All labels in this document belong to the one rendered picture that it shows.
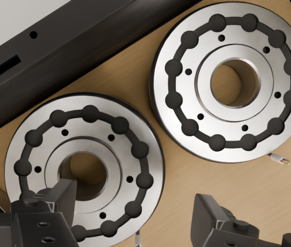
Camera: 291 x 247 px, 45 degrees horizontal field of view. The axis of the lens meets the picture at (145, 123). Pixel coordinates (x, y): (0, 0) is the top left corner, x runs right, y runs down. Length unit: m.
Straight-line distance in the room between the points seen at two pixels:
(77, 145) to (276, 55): 0.14
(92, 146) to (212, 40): 0.10
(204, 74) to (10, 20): 0.25
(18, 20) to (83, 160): 0.20
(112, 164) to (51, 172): 0.04
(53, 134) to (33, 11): 0.21
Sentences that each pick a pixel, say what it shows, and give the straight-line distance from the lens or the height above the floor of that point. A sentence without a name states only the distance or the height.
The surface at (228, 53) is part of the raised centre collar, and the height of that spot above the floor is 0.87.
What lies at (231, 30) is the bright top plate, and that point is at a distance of 0.23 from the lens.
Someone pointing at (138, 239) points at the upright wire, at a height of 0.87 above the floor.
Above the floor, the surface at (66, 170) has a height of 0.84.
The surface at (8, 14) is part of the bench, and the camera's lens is 0.41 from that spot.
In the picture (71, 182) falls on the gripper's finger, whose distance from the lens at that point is 0.16.
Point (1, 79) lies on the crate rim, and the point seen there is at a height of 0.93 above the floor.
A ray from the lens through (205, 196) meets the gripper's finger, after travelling 0.16.
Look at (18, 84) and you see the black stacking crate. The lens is 0.18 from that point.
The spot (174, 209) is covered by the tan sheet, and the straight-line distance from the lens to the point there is 0.27.
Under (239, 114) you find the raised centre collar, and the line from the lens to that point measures 0.22.
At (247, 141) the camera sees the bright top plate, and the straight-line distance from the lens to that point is 0.24.
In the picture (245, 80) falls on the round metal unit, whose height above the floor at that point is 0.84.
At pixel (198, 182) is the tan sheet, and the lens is 0.26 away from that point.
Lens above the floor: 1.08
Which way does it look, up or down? 86 degrees down
